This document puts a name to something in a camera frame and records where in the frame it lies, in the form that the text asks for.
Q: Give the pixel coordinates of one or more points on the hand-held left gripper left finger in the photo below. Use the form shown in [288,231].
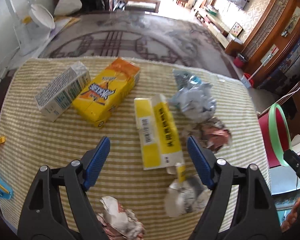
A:
[97,162]

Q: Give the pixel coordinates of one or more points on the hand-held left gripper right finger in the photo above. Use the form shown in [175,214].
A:
[200,162]

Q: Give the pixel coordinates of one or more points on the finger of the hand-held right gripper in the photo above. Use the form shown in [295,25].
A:
[296,166]

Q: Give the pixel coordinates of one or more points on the red bucket with green rim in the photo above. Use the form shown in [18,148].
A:
[275,140]

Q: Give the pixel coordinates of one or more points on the yellow white paper box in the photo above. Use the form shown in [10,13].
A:
[157,130]

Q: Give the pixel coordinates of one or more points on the silver blue wrapper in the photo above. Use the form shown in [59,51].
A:
[197,102]

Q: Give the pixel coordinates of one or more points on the white blue milk carton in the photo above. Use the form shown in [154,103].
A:
[62,92]

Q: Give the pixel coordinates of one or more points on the person's right hand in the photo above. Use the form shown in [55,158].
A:
[291,215]

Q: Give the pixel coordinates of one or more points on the crumpled pink silver foil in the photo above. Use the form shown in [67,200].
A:
[210,135]

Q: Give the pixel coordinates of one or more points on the crumpled white tube wrapper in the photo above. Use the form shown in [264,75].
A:
[187,195]

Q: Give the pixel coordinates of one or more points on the green striped cloth mat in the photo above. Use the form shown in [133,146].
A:
[52,150]

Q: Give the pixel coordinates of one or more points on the crumpled white red wrapper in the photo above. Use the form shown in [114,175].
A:
[120,220]

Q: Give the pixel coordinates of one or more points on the yellow drink carton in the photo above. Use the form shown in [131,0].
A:
[107,92]

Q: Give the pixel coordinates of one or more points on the colourful plastic toy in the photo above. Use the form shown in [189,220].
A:
[0,187]

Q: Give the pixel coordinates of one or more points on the blue patterned curtain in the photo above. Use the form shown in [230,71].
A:
[287,65]

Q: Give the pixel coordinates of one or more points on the small red waste bin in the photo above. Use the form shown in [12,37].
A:
[240,60]

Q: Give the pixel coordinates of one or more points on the dark wooden chair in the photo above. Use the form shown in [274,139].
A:
[0,97]

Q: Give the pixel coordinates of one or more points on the long television cabinet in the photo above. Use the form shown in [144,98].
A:
[217,30]

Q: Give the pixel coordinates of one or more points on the table with patterned top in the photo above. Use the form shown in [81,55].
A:
[140,35]

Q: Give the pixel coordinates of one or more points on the framed patchwork picture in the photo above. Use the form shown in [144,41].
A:
[236,29]

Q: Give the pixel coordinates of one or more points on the yellow picture book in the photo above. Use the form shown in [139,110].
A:
[66,22]

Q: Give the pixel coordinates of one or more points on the white desk lamp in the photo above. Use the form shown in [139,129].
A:
[40,16]

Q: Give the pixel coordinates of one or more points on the wooden coffee table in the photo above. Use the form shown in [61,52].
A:
[142,3]

